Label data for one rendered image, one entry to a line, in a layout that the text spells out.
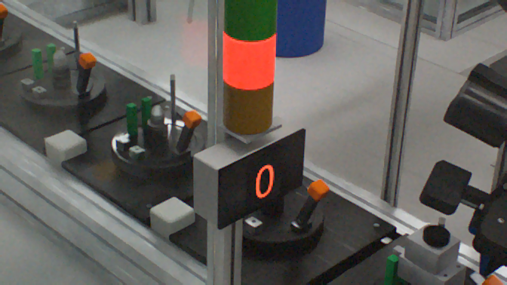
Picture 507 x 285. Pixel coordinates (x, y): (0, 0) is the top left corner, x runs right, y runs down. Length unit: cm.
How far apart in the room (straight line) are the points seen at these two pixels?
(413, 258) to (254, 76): 33
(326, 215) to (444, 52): 82
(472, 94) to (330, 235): 41
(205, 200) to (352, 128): 83
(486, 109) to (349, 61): 107
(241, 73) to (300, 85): 99
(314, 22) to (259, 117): 107
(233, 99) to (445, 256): 33
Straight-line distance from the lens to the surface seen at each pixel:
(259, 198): 99
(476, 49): 212
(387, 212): 138
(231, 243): 108
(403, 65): 133
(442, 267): 113
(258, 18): 89
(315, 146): 171
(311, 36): 201
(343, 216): 135
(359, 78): 195
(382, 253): 129
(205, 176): 95
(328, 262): 126
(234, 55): 91
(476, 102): 96
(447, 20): 212
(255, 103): 93
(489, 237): 96
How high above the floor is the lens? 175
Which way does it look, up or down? 31 degrees down
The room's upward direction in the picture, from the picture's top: 2 degrees clockwise
